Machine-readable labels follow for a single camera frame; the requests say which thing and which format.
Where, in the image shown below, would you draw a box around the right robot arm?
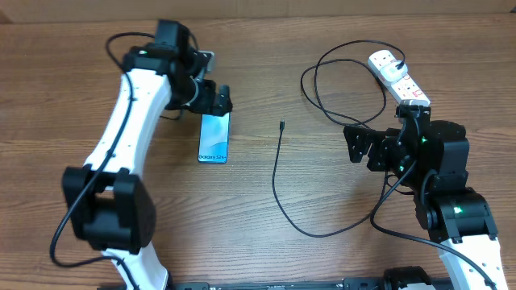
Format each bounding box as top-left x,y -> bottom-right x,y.
343,105 -> 508,289

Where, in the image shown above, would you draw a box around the white charger plug adapter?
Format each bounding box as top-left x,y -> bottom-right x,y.
380,61 -> 408,85

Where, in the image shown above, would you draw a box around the blue Galaxy smartphone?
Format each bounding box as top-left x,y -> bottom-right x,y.
198,113 -> 231,164

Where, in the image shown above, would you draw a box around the white power strip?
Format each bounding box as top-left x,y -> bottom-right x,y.
368,50 -> 431,106

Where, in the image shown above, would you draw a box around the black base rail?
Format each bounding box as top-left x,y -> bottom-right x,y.
96,277 -> 455,290

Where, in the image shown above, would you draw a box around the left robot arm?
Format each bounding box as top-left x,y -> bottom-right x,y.
61,19 -> 233,289

